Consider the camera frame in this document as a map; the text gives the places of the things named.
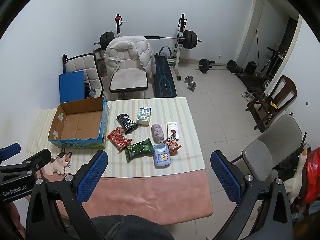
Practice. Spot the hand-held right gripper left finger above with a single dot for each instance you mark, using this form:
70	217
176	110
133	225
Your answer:
92	177

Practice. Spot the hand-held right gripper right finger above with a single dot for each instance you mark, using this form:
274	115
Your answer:
225	177

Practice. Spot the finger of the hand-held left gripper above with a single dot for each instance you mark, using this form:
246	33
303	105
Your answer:
37	158
11	150

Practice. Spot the red floral snack packet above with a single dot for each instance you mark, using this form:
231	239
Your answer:
118	138

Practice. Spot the green snack packet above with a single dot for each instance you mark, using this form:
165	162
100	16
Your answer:
137	150

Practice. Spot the cardboard box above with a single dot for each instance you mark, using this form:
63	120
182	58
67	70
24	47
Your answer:
80	122

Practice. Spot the panda print snack packet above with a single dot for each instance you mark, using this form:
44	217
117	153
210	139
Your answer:
172	145

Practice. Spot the black snack packet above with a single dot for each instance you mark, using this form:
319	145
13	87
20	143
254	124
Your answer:
126	123

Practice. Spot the light blue tissue pack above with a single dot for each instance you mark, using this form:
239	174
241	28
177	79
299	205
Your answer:
162	156

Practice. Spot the white red-label carton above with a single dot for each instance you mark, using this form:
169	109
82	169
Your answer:
172	130

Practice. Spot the purple towel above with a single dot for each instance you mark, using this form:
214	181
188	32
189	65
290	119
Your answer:
157	132

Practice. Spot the white blue-print tissue pack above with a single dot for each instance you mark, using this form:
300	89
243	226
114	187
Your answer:
144	115

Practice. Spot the cat plush toy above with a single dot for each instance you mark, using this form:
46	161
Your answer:
58	163

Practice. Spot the striped beige cloth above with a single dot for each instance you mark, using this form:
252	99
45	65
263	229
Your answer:
150	165

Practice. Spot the pink blanket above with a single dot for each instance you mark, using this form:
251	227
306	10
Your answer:
150	195

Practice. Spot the dark fleece garment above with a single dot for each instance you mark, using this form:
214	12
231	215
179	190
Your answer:
132	227

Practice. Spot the grey folding chair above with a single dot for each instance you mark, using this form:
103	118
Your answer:
277	140

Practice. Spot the white goose plush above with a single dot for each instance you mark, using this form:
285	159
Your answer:
298	172

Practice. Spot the blue foam mat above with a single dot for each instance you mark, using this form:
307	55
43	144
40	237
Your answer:
72	87

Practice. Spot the white shoe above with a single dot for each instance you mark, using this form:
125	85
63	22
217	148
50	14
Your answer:
250	97
244	94

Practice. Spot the yellow box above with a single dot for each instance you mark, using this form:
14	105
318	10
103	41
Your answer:
275	105

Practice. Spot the red plastic bag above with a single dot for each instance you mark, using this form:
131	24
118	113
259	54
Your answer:
312	170

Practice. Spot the chrome dumbbell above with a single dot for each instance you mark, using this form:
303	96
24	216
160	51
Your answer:
192	86
188	79

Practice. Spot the white padded chair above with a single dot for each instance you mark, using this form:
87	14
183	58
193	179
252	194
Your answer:
82	63

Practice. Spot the dark wooden chair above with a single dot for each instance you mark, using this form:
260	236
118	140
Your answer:
287	87

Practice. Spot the black floor barbell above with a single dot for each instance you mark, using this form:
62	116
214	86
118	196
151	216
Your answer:
205	65

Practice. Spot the black scooter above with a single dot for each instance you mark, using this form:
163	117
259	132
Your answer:
271	60

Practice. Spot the white puffer jacket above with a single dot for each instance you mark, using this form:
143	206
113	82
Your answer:
127	50

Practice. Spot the racked black barbell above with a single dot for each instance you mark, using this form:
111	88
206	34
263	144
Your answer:
190	38

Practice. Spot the white barbell rack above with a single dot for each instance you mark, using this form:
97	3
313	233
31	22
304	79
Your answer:
180	30

